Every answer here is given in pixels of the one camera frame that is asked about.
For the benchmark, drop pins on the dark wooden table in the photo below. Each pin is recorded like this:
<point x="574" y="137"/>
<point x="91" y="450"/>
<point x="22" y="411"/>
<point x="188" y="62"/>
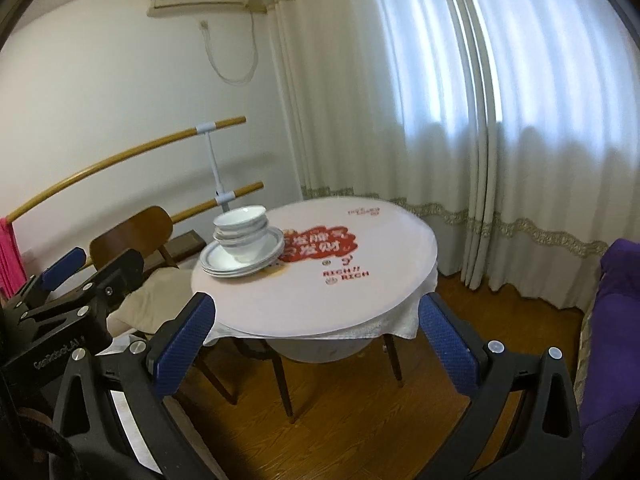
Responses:
<point x="282" y="385"/>

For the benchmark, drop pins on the long wooden barre rail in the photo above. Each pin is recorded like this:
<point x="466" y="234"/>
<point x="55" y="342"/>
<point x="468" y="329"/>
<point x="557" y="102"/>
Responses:
<point x="100" y="165"/>

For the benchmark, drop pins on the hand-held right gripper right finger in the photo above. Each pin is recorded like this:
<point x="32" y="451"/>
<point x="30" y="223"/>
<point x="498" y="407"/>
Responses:
<point x="447" y="350"/>

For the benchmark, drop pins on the beige cushion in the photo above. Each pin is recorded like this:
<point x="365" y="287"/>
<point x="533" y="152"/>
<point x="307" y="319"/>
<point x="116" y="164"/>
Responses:
<point x="150" y="295"/>

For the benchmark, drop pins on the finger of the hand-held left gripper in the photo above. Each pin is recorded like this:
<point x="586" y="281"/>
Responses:
<point x="62" y="265"/>
<point x="120" y="270"/>

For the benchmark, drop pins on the brown wooden chair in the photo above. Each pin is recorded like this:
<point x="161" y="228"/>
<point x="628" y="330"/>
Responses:
<point x="135" y="232"/>

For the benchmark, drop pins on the white cloth under table cover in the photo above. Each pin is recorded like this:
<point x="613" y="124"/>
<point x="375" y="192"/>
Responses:
<point x="400" y="322"/>

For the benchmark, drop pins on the white barre bracket post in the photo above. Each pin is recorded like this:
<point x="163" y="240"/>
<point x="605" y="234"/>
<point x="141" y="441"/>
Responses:
<point x="215" y="165"/>

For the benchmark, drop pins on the round table with pink cover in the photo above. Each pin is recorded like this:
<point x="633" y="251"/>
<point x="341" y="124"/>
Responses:
<point x="350" y="300"/>

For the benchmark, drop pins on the pink cloth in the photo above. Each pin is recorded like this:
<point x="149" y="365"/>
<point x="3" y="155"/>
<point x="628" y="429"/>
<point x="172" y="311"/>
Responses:
<point x="11" y="260"/>

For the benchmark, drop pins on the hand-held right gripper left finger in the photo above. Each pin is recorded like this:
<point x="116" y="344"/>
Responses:
<point x="185" y="345"/>

